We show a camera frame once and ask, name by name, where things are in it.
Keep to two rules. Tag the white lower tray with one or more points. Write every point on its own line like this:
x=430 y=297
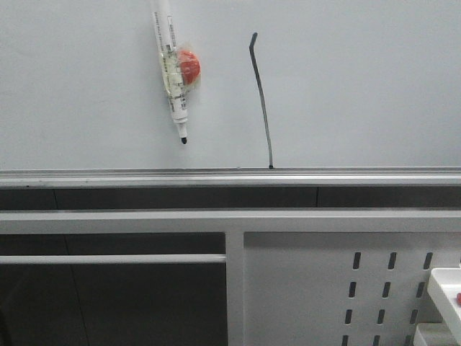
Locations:
x=430 y=334

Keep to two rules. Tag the white metal stand frame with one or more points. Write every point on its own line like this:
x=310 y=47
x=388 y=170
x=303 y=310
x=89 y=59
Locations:
x=228 y=277

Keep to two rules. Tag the red round magnet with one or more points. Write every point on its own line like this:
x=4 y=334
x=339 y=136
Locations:
x=190 y=66

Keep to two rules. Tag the white marker tray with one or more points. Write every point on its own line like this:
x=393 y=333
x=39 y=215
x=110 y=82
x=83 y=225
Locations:
x=443 y=288

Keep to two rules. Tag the large whiteboard with aluminium frame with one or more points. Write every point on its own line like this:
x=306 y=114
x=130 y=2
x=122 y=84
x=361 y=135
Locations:
x=290 y=93

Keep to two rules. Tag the white whiteboard marker black tip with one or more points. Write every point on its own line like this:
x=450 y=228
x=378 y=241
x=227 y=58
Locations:
x=168 y=55

